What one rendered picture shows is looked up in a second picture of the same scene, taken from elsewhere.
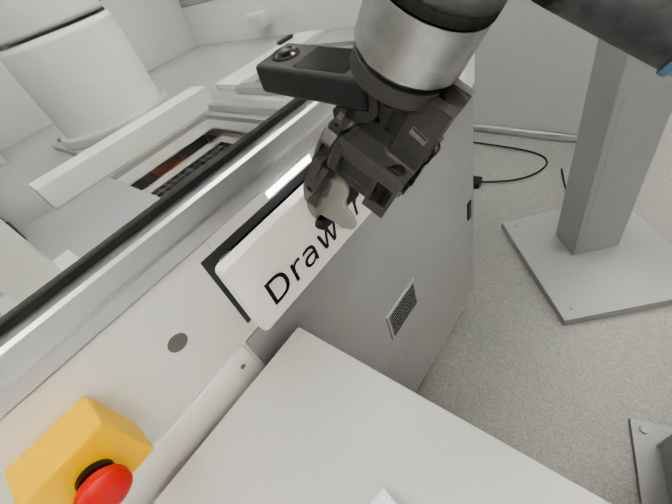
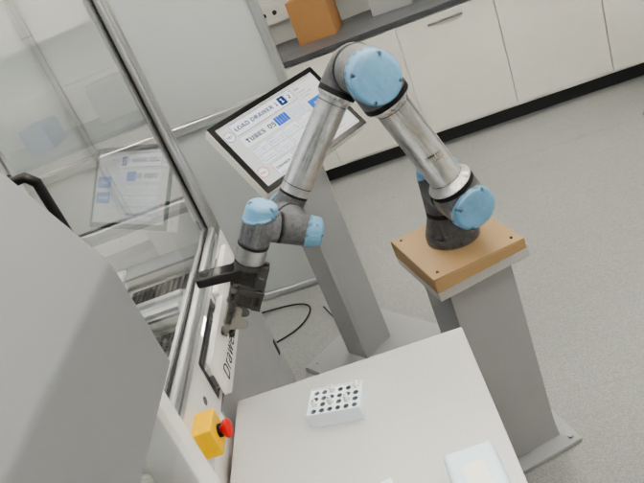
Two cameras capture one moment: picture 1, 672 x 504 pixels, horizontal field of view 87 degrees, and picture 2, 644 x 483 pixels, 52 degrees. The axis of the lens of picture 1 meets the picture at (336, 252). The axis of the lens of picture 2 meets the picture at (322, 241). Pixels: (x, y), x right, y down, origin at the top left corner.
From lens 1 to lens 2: 134 cm
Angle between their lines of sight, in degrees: 40
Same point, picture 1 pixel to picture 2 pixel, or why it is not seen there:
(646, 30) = (296, 241)
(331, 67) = (226, 271)
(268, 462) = (267, 431)
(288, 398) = (257, 416)
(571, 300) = not seen: hidden behind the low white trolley
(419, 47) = (257, 257)
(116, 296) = (189, 373)
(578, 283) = not seen: hidden behind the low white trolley
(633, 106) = (331, 244)
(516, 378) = not seen: hidden behind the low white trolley
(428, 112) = (262, 270)
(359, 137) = (242, 287)
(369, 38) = (243, 260)
